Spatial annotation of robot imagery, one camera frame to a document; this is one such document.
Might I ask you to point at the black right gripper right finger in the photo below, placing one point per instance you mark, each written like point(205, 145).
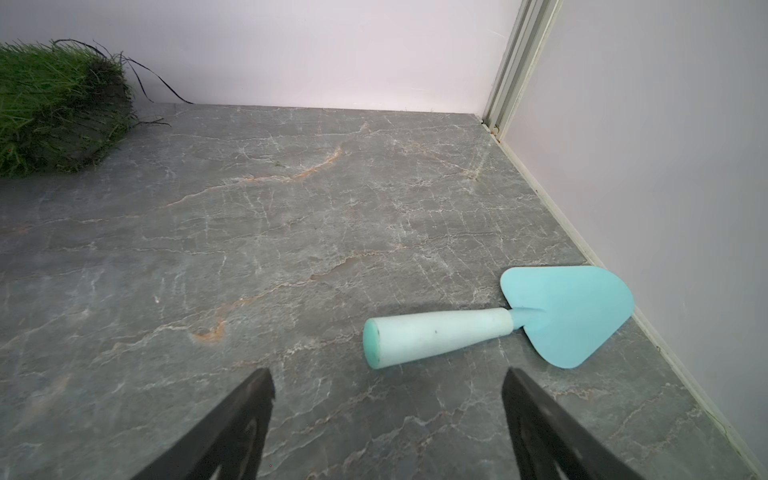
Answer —
point(548, 442)

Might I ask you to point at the green artificial grass mat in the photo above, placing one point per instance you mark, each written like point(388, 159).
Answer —
point(64, 106)

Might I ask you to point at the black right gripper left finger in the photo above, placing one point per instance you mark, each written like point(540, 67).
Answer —
point(228, 442)

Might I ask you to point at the teal garden trowel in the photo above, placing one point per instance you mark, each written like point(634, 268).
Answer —
point(567, 313)

